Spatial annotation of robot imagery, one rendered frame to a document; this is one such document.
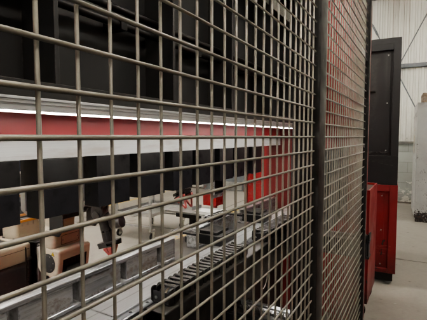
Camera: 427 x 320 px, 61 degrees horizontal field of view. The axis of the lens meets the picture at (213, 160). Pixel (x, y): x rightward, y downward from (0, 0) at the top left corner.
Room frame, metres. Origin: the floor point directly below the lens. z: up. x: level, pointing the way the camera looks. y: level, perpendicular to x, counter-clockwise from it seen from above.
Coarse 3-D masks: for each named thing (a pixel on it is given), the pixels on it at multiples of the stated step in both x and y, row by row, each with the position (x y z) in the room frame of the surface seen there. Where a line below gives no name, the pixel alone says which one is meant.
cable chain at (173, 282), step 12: (216, 252) 1.12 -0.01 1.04; (228, 252) 1.12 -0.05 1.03; (192, 264) 1.00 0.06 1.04; (204, 264) 1.01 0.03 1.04; (216, 264) 1.01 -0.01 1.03; (228, 264) 1.08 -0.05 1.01; (192, 276) 0.92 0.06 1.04; (156, 288) 0.85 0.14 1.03; (168, 288) 0.86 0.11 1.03; (192, 288) 0.90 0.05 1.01; (156, 300) 0.84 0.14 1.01; (168, 300) 0.82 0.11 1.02
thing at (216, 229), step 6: (204, 228) 1.42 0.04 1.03; (216, 228) 1.42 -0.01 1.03; (222, 228) 1.42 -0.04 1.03; (228, 228) 1.43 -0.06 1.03; (186, 234) 1.46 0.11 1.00; (192, 234) 1.45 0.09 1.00; (204, 234) 1.37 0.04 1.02; (216, 234) 1.35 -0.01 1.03; (222, 234) 1.37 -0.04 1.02; (204, 240) 1.37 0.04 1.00; (216, 240) 1.34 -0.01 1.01; (228, 240) 1.39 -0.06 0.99
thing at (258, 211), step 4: (252, 208) 1.81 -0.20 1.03; (256, 208) 1.81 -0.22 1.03; (260, 208) 1.81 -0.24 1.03; (220, 212) 1.86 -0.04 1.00; (232, 212) 1.86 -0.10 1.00; (248, 212) 1.74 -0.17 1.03; (252, 212) 1.73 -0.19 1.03; (256, 212) 1.72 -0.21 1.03; (260, 212) 1.72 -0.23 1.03; (264, 212) 1.77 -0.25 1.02; (268, 212) 1.78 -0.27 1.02; (240, 216) 1.80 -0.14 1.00; (248, 216) 1.73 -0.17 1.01; (252, 216) 1.72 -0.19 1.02; (256, 216) 1.71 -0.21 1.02; (260, 216) 1.70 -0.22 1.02; (264, 216) 1.71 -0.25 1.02; (248, 220) 1.73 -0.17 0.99; (252, 220) 1.72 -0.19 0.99; (264, 220) 1.71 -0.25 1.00
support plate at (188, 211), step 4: (184, 204) 2.10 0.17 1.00; (172, 208) 1.98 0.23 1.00; (176, 208) 1.98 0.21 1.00; (184, 208) 1.98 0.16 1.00; (188, 208) 1.98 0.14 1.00; (208, 208) 1.98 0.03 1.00; (216, 208) 1.98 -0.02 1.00; (172, 212) 1.93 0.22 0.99; (176, 212) 1.91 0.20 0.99; (184, 212) 1.89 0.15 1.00; (188, 212) 1.88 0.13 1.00; (192, 212) 1.88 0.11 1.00; (200, 212) 1.88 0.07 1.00
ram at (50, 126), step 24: (0, 120) 0.88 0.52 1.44; (24, 120) 0.93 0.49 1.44; (48, 120) 0.99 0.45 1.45; (72, 120) 1.06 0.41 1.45; (96, 120) 1.14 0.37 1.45; (120, 120) 1.23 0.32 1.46; (144, 120) 1.33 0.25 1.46; (0, 144) 0.88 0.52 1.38; (24, 144) 0.93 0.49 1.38; (48, 144) 0.99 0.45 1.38; (72, 144) 1.06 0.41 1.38; (96, 144) 1.13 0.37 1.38; (120, 144) 1.23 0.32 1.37; (144, 144) 1.33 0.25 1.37; (168, 144) 1.46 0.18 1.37; (192, 144) 1.61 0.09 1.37; (216, 144) 1.79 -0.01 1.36; (240, 144) 2.03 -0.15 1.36; (264, 144) 2.34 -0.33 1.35
